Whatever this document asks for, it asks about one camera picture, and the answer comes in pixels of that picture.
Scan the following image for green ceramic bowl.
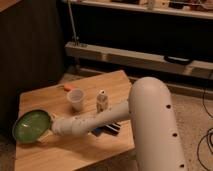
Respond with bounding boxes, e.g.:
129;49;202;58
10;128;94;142
12;109;51;144

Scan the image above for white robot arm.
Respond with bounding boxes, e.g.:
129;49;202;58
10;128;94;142
51;77;188;171

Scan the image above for small white bottle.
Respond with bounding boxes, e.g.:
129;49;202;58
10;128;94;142
96;90;108;113

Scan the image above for clear plastic cup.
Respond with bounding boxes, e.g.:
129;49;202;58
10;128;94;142
66;88;85;111

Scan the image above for dark blue flat object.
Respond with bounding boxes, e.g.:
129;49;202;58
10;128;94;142
91;123;121;136

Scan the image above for metal pole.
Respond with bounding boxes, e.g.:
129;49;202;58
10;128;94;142
67;0;79;46

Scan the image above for black object on shelf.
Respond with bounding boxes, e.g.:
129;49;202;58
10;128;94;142
164;56;193;65

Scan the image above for dark wooden cabinet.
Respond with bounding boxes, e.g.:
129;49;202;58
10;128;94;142
0;0;64;133

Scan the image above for upper white shelf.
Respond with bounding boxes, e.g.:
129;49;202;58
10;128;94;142
62;0;213;20

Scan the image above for white shelf rail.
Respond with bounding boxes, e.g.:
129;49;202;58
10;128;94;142
65;42;213;78

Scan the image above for black floor cable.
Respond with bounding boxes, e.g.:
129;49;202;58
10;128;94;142
195;71;213;171

